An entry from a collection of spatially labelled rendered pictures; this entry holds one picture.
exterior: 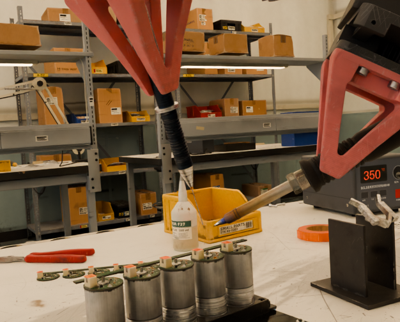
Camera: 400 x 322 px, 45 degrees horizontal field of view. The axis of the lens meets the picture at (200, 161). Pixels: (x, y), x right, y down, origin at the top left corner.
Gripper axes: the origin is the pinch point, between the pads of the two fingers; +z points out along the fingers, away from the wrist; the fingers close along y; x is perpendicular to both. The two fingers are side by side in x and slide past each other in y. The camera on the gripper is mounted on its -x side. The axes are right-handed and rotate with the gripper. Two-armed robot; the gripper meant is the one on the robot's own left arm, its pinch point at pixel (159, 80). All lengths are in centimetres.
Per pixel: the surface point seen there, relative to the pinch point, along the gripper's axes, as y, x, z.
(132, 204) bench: 237, -180, 115
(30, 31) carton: 207, -128, -13
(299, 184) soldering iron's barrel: -5.8, -4.6, 9.2
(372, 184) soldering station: 7, -47, 29
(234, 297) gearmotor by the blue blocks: -0.4, -1.0, 17.2
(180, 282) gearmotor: 0.3, 3.0, 13.3
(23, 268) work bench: 32.7, -1.5, 20.5
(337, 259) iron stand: -3.0, -13.0, 20.8
